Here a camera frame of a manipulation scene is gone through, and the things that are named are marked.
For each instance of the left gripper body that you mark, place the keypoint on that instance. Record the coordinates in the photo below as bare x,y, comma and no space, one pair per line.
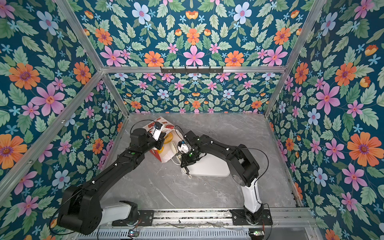
149,141

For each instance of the yellow ring bread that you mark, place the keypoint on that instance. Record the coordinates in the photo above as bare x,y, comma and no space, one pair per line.
168,138

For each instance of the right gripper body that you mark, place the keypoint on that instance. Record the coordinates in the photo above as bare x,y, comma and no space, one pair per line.
191,157

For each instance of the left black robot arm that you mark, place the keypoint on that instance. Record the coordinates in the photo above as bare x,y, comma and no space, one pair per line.
81,210

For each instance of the aluminium front rail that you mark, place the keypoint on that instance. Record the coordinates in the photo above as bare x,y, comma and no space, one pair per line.
211,224

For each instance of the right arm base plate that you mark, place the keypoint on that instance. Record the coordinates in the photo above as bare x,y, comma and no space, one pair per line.
242,217

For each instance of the red white paper bag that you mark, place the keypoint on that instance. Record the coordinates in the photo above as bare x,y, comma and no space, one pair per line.
168,151

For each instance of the black wall hook rail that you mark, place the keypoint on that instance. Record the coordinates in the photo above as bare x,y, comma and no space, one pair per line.
191,70

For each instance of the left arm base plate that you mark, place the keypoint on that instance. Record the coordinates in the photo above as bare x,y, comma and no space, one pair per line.
140,218

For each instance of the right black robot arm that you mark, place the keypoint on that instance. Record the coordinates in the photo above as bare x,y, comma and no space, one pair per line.
243,167

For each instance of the white rectangular tray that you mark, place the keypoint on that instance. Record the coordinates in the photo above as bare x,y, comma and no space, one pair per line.
209,166

